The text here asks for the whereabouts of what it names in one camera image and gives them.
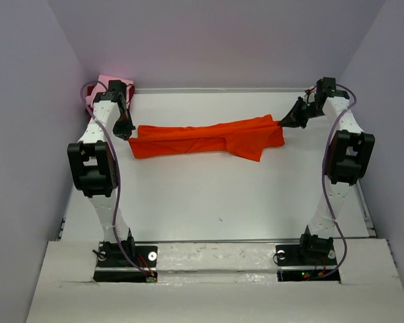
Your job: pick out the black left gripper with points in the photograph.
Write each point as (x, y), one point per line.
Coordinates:
(121, 132)

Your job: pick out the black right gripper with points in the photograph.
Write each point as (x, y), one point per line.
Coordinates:
(291, 120)

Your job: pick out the orange t shirt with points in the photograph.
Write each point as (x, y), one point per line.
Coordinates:
(243, 138)

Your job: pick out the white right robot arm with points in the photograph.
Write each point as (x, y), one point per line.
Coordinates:
(346, 157)

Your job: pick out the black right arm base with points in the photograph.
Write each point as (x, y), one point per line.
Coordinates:
(294, 267)

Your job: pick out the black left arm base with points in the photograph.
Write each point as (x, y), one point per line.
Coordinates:
(112, 267)

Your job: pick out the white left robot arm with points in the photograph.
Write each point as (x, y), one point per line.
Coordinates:
(95, 168)

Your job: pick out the dark red folded t shirt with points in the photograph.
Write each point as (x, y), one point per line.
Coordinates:
(91, 93)

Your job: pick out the pink folded t shirt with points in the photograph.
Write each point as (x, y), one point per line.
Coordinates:
(104, 80)

